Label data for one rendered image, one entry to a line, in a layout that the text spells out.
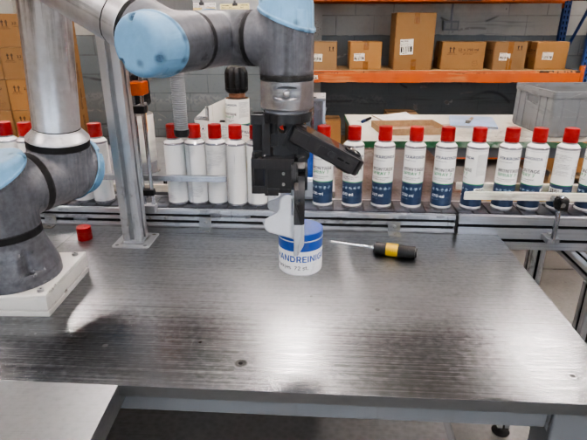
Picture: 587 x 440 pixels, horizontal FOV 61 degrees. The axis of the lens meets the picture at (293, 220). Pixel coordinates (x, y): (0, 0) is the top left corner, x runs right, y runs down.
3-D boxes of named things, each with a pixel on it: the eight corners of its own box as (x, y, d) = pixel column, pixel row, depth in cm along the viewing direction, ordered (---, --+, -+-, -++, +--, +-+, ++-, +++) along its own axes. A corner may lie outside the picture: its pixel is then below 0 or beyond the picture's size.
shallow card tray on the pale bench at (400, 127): (431, 126, 270) (432, 119, 268) (448, 134, 247) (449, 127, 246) (370, 127, 267) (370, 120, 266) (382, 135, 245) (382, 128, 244)
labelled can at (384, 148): (390, 202, 130) (395, 124, 122) (391, 209, 125) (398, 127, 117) (369, 202, 130) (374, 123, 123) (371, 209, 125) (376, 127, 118)
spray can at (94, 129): (118, 197, 134) (107, 120, 126) (110, 203, 129) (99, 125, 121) (100, 196, 134) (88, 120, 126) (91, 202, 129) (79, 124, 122)
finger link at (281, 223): (265, 255, 75) (265, 195, 75) (303, 256, 75) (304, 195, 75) (263, 257, 72) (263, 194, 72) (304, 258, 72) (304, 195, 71)
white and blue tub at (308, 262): (321, 257, 83) (321, 218, 81) (322, 277, 77) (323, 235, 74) (279, 257, 83) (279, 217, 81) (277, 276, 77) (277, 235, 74)
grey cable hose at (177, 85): (191, 134, 115) (183, 38, 108) (187, 138, 112) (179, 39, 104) (176, 134, 115) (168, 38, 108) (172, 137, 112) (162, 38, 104)
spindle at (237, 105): (252, 142, 189) (250, 65, 179) (249, 148, 181) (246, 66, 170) (229, 142, 190) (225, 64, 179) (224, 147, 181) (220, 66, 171)
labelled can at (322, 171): (332, 201, 131) (334, 123, 123) (332, 208, 126) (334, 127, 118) (312, 201, 131) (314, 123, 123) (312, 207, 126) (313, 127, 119)
